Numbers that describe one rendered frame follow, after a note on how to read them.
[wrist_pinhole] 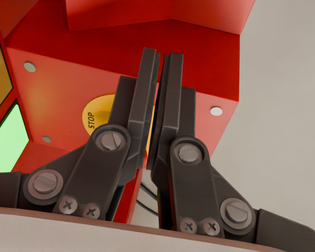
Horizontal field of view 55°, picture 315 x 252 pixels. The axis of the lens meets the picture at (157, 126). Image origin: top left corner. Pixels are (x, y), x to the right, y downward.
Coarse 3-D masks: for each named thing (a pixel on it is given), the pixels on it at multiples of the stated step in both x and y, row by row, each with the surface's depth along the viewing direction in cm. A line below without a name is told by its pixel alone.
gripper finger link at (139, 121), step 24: (144, 48) 12; (144, 72) 11; (120, 96) 11; (144, 96) 10; (120, 120) 10; (144, 120) 9; (144, 144) 10; (48, 168) 9; (72, 168) 9; (24, 192) 8; (48, 192) 8
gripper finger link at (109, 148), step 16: (96, 128) 9; (112, 128) 9; (96, 144) 9; (112, 144) 9; (128, 144) 9; (80, 160) 8; (96, 160) 8; (112, 160) 8; (80, 176) 8; (96, 176) 8; (112, 176) 8; (64, 192) 8; (80, 192) 8; (96, 192) 8; (112, 192) 8; (64, 208) 7; (80, 208) 8; (96, 208) 8; (112, 208) 10
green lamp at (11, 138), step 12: (12, 120) 22; (0, 132) 21; (12, 132) 23; (24, 132) 25; (0, 144) 21; (12, 144) 23; (24, 144) 25; (0, 156) 22; (12, 156) 24; (0, 168) 22
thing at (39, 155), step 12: (0, 0) 38; (12, 0) 41; (24, 0) 44; (36, 0) 47; (0, 12) 39; (12, 12) 41; (24, 12) 44; (0, 24) 39; (12, 24) 42; (36, 144) 56; (36, 156) 57; (48, 156) 63; (24, 168) 53; (36, 168) 58
